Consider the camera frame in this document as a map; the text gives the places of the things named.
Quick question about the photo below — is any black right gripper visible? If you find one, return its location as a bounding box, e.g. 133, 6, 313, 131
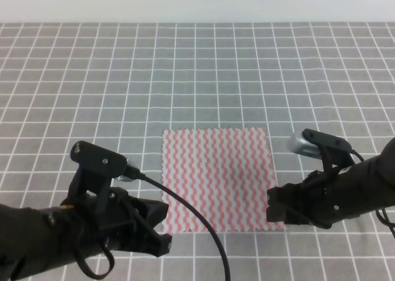
266, 169, 360, 229

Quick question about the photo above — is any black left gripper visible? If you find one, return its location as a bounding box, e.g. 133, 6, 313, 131
77, 187, 172, 257

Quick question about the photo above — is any pink white wavy towel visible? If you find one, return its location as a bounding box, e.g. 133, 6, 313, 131
162, 127, 285, 232

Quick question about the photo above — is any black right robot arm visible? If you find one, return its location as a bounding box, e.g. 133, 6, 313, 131
266, 140, 394, 229

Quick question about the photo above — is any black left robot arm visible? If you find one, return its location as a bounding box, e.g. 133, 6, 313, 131
1, 188, 172, 280

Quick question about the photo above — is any grey checked tablecloth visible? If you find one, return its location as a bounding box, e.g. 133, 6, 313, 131
1, 22, 394, 280

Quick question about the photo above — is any black left camera cable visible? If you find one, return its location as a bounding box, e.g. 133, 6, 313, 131
125, 165, 231, 281

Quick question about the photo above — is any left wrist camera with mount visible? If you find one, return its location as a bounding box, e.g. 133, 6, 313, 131
67, 141, 141, 204

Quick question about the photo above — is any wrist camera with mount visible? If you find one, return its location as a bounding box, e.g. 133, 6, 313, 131
67, 141, 141, 204
287, 128, 355, 172

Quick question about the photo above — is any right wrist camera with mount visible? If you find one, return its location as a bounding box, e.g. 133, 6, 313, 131
287, 128, 355, 172

